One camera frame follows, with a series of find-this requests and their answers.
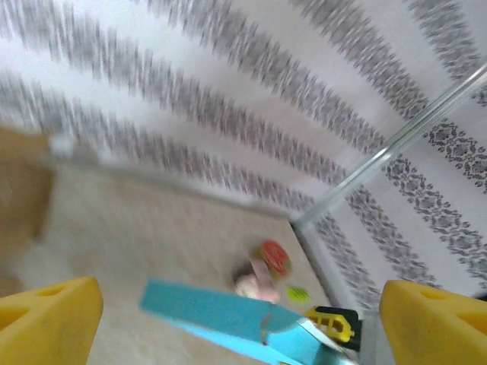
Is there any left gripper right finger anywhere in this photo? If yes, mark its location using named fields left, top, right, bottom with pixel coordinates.
left=380, top=280, right=487, bottom=365

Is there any green building brick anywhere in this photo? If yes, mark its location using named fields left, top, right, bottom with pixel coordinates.
left=285, top=285, right=310, bottom=304

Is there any round red gold tin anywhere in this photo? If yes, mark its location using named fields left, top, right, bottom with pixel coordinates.
left=253, top=239, right=294, bottom=277

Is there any pink plastic toy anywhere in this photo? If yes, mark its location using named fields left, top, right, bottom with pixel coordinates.
left=232, top=258, right=282, bottom=303

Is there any brown cardboard box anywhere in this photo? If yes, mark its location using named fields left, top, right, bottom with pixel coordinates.
left=0, top=127, right=54, bottom=290

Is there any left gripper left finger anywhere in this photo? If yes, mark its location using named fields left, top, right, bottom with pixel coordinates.
left=0, top=276, right=104, bottom=365

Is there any white blue paper box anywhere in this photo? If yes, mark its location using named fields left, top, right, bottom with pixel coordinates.
left=139, top=277, right=358, bottom=365

